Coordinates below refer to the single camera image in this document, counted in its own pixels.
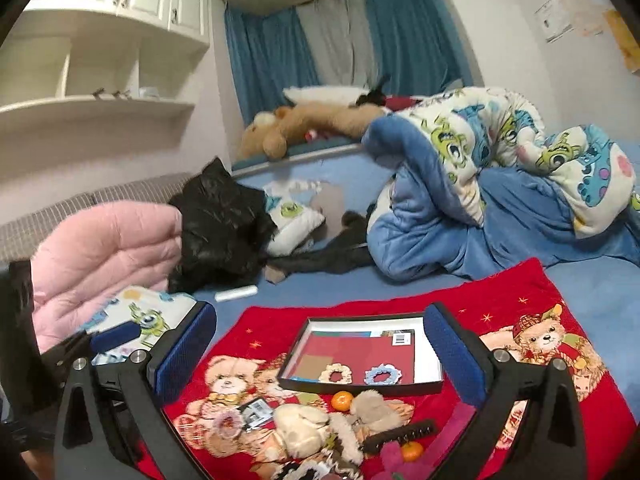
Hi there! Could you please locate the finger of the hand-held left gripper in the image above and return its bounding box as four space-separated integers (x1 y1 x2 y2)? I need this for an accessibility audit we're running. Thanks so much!
42 321 142 381

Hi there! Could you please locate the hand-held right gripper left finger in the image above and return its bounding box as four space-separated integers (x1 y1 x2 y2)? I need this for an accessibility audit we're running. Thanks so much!
52 301 218 480

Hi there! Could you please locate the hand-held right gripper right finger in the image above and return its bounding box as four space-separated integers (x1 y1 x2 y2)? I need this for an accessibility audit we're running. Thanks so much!
424 302 588 480

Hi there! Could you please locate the blue scrunchie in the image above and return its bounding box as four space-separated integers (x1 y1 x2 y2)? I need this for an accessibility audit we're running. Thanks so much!
364 362 396 386

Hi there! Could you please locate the black comb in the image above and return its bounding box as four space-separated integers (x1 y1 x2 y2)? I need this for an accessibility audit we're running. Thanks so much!
363 420 437 454

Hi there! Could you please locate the beige fuzzy plush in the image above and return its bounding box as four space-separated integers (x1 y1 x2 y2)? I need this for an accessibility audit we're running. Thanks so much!
347 390 416 433

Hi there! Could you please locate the magenta plush toy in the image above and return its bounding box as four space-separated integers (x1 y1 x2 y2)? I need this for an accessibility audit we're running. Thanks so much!
372 404 477 480

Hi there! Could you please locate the cream scrunchie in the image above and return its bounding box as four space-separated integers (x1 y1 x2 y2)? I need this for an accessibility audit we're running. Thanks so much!
319 364 354 386

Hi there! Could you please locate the cream plush toy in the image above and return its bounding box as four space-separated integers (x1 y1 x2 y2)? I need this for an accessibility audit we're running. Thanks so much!
274 404 334 459

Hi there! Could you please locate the striped fuzzy plush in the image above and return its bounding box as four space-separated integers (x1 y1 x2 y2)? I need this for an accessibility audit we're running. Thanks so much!
270 457 363 480

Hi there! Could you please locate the white monster print pillow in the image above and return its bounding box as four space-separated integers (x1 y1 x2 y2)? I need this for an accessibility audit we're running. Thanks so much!
82 285 199 366
262 180 328 256

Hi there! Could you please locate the pink scrunchie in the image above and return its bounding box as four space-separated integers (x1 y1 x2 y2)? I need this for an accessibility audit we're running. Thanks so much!
212 407 246 439

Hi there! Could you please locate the white tube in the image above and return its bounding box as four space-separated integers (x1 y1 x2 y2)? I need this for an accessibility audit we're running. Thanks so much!
214 285 259 303

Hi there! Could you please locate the pink puffer jacket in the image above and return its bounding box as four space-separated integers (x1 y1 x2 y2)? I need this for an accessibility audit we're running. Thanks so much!
30 200 184 356

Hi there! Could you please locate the red bear print blanket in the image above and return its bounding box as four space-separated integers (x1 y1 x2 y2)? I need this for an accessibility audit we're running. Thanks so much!
137 257 628 480

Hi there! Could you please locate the small card packet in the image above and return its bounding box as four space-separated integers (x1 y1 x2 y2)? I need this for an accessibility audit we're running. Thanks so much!
239 396 274 429

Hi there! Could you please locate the checkered headboard cushion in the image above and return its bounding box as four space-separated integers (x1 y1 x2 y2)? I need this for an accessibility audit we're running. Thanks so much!
0 172 193 261

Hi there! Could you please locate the black plastic bag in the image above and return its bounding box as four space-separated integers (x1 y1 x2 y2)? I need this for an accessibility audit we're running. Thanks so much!
167 156 279 293

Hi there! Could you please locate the dark clothing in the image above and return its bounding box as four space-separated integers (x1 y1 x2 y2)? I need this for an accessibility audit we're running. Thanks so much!
270 210 373 276

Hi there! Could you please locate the monster print blue quilt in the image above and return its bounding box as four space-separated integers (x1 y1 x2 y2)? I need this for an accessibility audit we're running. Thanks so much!
362 86 640 281

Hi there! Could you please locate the brown plush dog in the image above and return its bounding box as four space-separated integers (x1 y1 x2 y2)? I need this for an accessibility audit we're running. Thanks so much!
235 101 392 161

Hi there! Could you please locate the small black plush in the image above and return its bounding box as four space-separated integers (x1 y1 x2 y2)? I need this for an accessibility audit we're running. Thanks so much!
356 75 393 109

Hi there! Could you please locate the white open shelf unit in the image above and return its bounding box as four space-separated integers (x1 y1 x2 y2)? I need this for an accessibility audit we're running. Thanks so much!
0 7 211 181

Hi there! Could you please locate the white fluffy pillow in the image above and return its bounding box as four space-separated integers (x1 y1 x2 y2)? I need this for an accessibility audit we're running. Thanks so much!
282 85 373 108

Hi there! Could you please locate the blue curtain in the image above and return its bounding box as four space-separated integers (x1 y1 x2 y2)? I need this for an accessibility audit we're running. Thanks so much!
224 5 321 126
364 0 473 98

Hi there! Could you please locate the grey curtain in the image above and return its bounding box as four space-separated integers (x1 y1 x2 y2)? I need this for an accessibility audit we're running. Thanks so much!
295 0 378 88

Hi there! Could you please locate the yellow wall poster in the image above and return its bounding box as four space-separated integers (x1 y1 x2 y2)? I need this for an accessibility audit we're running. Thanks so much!
602 7 640 74

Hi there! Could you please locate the white wall paper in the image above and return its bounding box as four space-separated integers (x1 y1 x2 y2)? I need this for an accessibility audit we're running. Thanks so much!
534 0 609 44

